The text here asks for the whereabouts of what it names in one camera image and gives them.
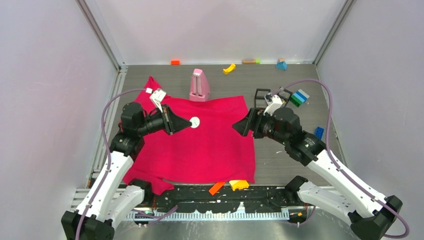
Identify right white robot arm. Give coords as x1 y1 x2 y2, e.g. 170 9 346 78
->
232 107 403 240

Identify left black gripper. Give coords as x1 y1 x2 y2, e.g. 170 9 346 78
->
137 104 192 137

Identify yellow curved block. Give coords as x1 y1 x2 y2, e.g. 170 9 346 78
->
222 63 236 75

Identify black display frame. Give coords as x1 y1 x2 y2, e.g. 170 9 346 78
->
254 88 271 108
276 87 293 107

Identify round silver brooch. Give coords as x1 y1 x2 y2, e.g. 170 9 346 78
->
189 116 200 129

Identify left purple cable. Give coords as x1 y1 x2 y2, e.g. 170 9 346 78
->
74 88 153 240

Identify left black display frame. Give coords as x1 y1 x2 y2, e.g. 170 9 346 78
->
254 88 271 108

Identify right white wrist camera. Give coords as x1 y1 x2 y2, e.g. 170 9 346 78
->
264 92 286 116

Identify tan wooden block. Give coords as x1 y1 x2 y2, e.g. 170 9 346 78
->
242 58 261 65

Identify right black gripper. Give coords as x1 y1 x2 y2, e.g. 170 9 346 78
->
232 107 289 146

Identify red cloth garment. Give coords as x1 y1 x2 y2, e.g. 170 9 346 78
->
123 95 256 195

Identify blue triangular block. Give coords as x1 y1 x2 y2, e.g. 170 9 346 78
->
275 58 288 71

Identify pink metronome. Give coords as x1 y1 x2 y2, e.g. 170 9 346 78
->
189 68 210 102

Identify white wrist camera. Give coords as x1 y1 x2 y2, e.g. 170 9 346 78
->
149 88 166 113
264 92 286 116

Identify small orange block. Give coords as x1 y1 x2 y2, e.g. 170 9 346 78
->
170 59 181 65

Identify yellow block pile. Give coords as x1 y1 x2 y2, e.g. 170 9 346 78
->
229 180 250 192

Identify orange rectangular block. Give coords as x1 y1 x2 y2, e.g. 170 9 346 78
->
208 181 226 196

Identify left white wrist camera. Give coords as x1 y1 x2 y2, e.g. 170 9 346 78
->
149 88 166 113

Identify stacked green blue bricks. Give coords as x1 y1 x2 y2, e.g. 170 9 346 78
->
289 89 310 108

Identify blue lego brick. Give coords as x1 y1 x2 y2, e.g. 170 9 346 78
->
314 126 325 140

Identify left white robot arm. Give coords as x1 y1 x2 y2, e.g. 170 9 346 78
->
61 102 192 240

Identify right black display frame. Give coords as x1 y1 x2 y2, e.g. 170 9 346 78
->
276 87 293 107

